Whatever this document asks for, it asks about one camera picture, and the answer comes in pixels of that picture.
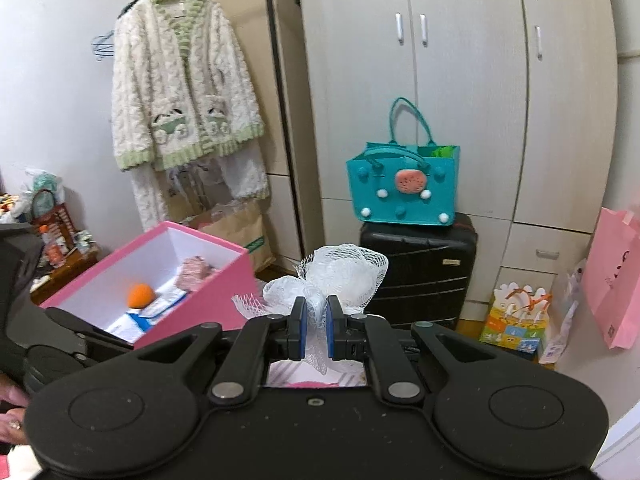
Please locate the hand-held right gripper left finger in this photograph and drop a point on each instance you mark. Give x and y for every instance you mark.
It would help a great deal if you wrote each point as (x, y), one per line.
(300, 327)

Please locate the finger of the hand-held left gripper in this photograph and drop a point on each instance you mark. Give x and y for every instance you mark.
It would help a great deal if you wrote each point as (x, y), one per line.
(85, 330)

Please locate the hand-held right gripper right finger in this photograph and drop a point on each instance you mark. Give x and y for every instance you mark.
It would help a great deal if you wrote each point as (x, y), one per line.
(331, 327)

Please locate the blue wet wipes pack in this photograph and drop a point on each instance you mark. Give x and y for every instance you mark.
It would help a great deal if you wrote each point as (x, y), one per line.
(135, 322)

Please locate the white mesh bath pouf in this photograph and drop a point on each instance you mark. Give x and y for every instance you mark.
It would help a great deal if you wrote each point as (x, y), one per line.
(345, 270)

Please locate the orange plush ball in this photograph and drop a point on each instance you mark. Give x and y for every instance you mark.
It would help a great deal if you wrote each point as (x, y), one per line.
(140, 296)

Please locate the pink cardboard box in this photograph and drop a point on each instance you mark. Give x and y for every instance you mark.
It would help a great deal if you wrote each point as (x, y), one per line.
(210, 305)

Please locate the pink knitted item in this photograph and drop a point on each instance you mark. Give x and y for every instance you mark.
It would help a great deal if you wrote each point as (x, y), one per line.
(195, 272)

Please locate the person's left hand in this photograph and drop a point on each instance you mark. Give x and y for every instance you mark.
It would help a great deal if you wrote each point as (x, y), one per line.
(12, 410)

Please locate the wooden side table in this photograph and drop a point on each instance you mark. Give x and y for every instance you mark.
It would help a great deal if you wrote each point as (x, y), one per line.
(65, 275)

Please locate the red decorated ornament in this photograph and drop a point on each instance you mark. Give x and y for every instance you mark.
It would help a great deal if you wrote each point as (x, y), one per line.
(57, 230)

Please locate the colourful knick-knacks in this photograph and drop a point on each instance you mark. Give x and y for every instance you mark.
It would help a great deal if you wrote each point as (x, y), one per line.
(11, 207)

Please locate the plastic wrapped teal item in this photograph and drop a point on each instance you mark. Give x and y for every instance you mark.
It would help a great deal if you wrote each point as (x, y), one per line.
(45, 182)

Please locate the black suitcase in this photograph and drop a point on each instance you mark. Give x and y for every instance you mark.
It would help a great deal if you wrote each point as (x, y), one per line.
(430, 270)

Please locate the brown paper bag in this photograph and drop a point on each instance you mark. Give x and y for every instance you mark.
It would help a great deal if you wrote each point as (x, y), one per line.
(240, 230)

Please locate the teal felt tote bag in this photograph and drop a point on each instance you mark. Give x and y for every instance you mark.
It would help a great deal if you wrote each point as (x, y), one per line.
(400, 200)

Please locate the colourful gift bag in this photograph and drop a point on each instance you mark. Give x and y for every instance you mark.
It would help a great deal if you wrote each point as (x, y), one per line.
(515, 330)

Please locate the clear plastic bag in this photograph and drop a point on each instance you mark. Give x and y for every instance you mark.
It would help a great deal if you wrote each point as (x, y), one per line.
(565, 310)

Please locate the white fluffy cardigan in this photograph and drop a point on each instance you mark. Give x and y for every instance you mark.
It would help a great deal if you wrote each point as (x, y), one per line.
(165, 85)

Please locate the beige wardrobe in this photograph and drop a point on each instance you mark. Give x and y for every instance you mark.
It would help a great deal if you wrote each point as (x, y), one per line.
(475, 85)

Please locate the pink paper bag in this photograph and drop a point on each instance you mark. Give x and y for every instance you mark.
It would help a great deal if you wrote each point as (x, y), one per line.
(615, 285)

